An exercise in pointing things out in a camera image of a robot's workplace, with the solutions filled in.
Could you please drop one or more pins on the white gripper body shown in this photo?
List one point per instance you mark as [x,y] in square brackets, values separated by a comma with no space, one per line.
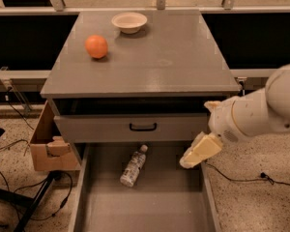
[220,120]

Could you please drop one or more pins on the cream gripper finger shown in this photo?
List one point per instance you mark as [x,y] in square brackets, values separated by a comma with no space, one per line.
[211,105]
[202,147]

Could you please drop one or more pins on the clear plastic water bottle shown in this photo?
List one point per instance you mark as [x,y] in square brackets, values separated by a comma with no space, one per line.
[134,166]

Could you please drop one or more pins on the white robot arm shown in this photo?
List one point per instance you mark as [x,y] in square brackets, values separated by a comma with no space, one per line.
[237,119]

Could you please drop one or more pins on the grey open middle drawer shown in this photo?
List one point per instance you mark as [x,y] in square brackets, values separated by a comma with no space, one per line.
[165,198]

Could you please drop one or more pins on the grey upper drawer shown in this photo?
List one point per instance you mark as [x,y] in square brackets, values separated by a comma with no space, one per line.
[95,129]

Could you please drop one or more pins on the grey drawer cabinet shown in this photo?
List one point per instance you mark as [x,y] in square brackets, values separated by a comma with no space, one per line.
[169,68]

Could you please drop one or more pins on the white paper bowl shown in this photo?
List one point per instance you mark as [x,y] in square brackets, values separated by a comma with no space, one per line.
[129,23]

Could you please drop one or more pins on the orange fruit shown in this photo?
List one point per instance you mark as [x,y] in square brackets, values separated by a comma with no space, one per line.
[96,46]

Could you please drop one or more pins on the cardboard box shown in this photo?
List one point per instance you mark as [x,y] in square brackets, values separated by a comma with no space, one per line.
[49,151]

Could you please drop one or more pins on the black tripod stand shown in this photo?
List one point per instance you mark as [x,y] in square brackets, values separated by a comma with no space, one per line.
[26,206]

